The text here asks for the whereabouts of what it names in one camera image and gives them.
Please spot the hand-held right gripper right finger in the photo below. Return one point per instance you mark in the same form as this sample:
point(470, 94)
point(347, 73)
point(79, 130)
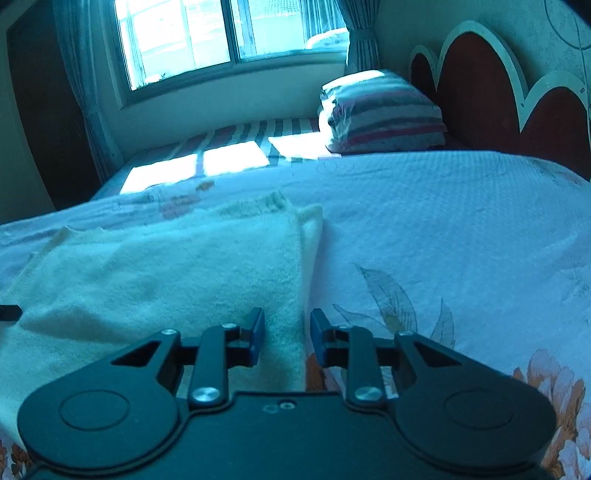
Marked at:
point(317, 337)

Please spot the grey curtain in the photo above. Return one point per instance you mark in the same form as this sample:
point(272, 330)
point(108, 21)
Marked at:
point(362, 37)
point(87, 78)

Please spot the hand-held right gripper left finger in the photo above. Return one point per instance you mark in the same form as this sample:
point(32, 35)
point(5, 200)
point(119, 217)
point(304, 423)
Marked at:
point(253, 337)

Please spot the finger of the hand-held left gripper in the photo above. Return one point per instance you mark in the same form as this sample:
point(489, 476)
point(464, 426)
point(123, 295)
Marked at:
point(9, 311)

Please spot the striped mattress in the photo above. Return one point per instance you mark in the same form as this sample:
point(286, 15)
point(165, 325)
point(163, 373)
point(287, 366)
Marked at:
point(207, 157)

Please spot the white bundle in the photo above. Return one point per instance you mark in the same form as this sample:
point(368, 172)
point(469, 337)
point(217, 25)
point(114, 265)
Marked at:
point(328, 39)

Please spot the sliding glass window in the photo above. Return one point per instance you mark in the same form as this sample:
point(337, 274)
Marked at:
point(203, 37)

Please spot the striped folded bedding stack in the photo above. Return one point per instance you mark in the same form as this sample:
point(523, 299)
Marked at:
point(378, 110)

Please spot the cream knitted sweater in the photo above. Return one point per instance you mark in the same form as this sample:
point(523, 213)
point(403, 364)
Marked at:
point(152, 286)

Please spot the dark wooden wardrobe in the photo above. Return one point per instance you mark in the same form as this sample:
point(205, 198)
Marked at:
point(41, 120)

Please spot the red scalloped headboard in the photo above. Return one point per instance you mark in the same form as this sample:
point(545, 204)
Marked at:
point(485, 92)

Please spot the bed with floral sheet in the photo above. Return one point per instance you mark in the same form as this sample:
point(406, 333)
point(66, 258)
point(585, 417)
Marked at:
point(438, 240)

